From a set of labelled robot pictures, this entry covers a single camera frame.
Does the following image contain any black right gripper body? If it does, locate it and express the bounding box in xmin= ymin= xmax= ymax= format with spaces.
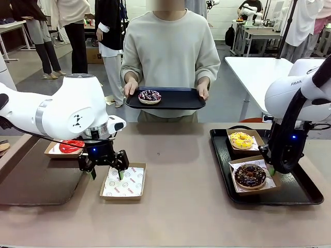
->
xmin=283 ymin=121 xmax=313 ymax=162

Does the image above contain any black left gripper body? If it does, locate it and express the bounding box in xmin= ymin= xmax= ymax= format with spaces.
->
xmin=84 ymin=141 xmax=116 ymax=166

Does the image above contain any brown cardboard food box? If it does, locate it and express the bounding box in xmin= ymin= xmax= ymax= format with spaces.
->
xmin=226 ymin=128 xmax=266 ymax=156
xmin=99 ymin=162 xmax=147 ymax=202
xmin=229 ymin=154 xmax=282 ymax=194
xmin=43 ymin=139 xmax=85 ymax=159

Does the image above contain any red glazed donut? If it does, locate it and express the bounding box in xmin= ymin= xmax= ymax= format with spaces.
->
xmin=58 ymin=139 xmax=85 ymax=153

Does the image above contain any yellow sprinkled donut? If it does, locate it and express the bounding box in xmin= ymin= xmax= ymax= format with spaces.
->
xmin=229 ymin=131 xmax=254 ymax=150

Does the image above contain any chocolate sprinkled donut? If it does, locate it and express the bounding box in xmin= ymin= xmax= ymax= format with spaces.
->
xmin=233 ymin=163 xmax=267 ymax=190

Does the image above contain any purple sprinkled donut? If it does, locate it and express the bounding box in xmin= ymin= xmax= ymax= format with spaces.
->
xmin=138 ymin=89 xmax=162 ymax=105

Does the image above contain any small black serving tray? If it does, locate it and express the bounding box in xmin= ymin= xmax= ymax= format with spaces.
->
xmin=125 ymin=87 xmax=207 ymax=111

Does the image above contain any person's right forearm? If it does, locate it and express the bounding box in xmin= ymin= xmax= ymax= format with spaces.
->
xmin=121 ymin=58 xmax=142 ymax=84

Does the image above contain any person's left forearm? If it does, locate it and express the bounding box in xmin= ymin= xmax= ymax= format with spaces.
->
xmin=195 ymin=58 xmax=221 ymax=85

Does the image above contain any person's right hand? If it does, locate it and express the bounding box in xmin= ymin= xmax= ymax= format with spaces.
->
xmin=123 ymin=81 xmax=139 ymax=97

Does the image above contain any person's left hand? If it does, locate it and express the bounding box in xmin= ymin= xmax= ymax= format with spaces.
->
xmin=196 ymin=82 xmax=209 ymax=101

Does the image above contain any brown wooden object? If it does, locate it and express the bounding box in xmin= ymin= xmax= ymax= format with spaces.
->
xmin=0 ymin=139 xmax=11 ymax=156

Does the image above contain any brown cardboard carton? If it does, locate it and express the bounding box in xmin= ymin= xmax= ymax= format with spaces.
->
xmin=86 ymin=45 xmax=103 ymax=64

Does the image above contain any figure in beige top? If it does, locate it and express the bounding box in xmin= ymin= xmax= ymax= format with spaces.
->
xmin=50 ymin=0 xmax=92 ymax=74

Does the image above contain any black stand pole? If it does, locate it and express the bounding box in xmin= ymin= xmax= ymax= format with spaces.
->
xmin=276 ymin=0 xmax=298 ymax=59

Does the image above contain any grey workbench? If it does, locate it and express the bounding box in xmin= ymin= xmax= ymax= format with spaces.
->
xmin=232 ymin=19 xmax=282 ymax=56

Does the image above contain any person in beige sweater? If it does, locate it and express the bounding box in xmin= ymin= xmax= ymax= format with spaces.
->
xmin=121 ymin=0 xmax=221 ymax=123

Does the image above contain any pink garment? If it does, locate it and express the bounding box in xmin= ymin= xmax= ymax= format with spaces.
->
xmin=313 ymin=19 xmax=331 ymax=36

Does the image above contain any black backpack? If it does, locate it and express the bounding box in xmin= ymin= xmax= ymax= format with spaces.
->
xmin=224 ymin=24 xmax=236 ymax=47

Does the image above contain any figure in white shirt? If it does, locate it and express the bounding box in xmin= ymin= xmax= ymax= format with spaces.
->
xmin=280 ymin=0 xmax=326 ymax=63

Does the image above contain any figure in black white-cuffed jacket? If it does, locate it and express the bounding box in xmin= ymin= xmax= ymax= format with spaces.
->
xmin=95 ymin=0 xmax=129 ymax=108

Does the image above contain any figure in grey shorts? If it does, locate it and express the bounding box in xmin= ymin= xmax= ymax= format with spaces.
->
xmin=10 ymin=0 xmax=67 ymax=80

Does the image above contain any seated person in black shirt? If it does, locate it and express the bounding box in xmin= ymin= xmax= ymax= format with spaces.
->
xmin=237 ymin=0 xmax=264 ymax=16

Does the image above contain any white framed side table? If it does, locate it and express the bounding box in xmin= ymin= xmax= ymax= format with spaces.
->
xmin=0 ymin=20 xmax=34 ymax=63

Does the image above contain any thick black cable hose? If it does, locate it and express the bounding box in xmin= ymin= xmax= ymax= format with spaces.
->
xmin=268 ymin=59 xmax=331 ymax=175

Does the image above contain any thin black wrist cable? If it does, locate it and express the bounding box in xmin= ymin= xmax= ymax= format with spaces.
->
xmin=309 ymin=123 xmax=331 ymax=131

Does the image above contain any black handled tray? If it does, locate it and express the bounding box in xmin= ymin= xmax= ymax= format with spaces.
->
xmin=209 ymin=126 xmax=324 ymax=207

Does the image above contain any dark brown handled tray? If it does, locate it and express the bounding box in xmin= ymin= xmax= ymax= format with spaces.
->
xmin=0 ymin=134 xmax=90 ymax=207

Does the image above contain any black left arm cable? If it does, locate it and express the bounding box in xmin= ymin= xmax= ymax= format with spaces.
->
xmin=0 ymin=116 xmax=87 ymax=150

